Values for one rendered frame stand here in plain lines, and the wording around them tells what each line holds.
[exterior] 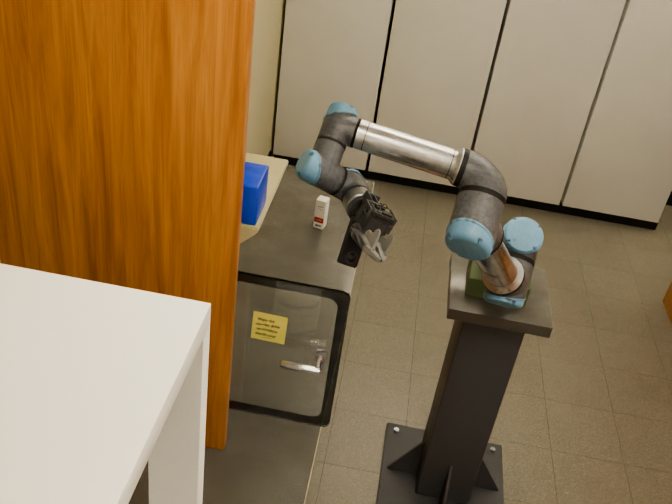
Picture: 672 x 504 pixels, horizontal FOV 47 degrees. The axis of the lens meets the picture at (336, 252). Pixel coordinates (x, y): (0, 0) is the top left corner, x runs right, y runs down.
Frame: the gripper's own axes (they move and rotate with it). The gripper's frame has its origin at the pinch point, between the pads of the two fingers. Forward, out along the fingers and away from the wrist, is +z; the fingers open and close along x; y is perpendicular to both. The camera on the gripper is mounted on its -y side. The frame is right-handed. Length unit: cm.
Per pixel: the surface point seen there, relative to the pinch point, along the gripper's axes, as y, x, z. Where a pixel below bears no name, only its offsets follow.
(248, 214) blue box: -0.2, -31.8, 1.9
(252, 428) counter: -53, -4, 1
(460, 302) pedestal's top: -23, 59, -45
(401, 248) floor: -85, 134, -217
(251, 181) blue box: 5.9, -34.1, 0.3
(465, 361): -43, 75, -46
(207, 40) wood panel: 30, -55, 9
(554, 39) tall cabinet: 50, 165, -258
